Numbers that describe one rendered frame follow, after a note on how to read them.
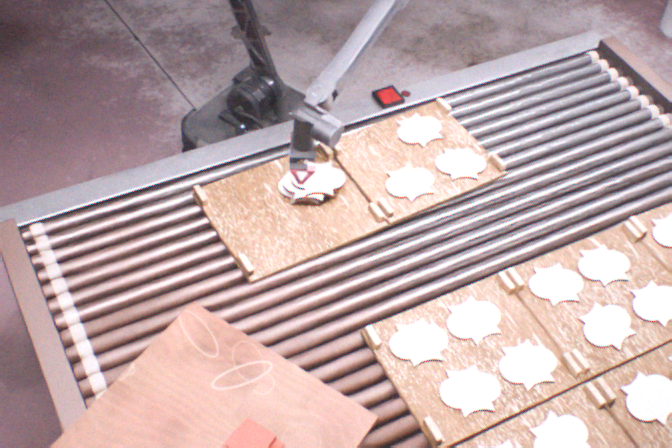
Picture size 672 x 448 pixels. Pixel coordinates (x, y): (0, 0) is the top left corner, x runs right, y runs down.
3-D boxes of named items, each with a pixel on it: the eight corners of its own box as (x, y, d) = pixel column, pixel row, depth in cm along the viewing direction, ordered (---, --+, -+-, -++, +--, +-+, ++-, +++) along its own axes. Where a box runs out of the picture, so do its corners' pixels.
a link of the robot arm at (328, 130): (323, 97, 230) (315, 82, 222) (359, 116, 226) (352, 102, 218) (297, 134, 228) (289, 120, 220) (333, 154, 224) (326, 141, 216)
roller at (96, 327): (60, 338, 211) (57, 326, 207) (662, 120, 282) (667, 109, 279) (66, 353, 208) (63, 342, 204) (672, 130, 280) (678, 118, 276)
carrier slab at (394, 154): (323, 146, 256) (323, 142, 255) (436, 104, 272) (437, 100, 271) (389, 226, 237) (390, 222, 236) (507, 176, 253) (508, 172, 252)
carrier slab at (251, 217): (191, 194, 239) (191, 190, 238) (320, 147, 256) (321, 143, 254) (250, 285, 220) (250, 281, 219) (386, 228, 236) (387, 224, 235)
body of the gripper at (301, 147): (314, 137, 234) (316, 116, 229) (315, 163, 227) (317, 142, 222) (290, 136, 234) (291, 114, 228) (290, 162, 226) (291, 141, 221)
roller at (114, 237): (32, 263, 225) (28, 251, 221) (612, 74, 297) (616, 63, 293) (37, 277, 222) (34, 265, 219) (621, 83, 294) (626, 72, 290)
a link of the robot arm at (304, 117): (303, 100, 224) (289, 111, 220) (325, 112, 221) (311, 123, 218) (301, 121, 228) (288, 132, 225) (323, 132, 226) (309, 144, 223)
